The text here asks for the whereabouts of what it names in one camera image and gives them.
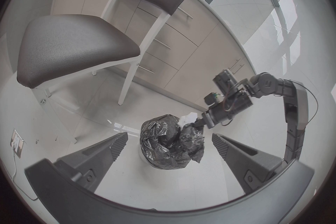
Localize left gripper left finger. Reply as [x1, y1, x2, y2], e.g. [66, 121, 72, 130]
[54, 132, 128, 193]

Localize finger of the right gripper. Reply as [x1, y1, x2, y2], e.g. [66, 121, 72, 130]
[193, 118, 207, 129]

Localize black plastic bag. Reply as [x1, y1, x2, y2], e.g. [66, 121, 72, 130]
[140, 114, 195, 170]

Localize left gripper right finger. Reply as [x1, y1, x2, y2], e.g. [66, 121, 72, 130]
[211, 133, 285, 196]

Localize black cable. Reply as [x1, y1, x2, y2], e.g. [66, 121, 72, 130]
[296, 81, 319, 124]

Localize black plastic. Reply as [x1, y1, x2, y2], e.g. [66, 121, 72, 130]
[179, 120, 205, 164]

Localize white cable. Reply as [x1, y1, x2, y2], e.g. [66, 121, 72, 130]
[10, 139, 40, 201]

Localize grey chair with white frame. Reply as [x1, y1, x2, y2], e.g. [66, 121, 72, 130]
[16, 0, 196, 145]

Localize beige cabinet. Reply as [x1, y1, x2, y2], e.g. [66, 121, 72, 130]
[50, 0, 257, 111]

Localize white paper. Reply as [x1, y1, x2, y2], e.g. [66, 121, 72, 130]
[178, 112, 198, 129]

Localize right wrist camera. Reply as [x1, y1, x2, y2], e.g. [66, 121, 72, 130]
[204, 92, 224, 107]

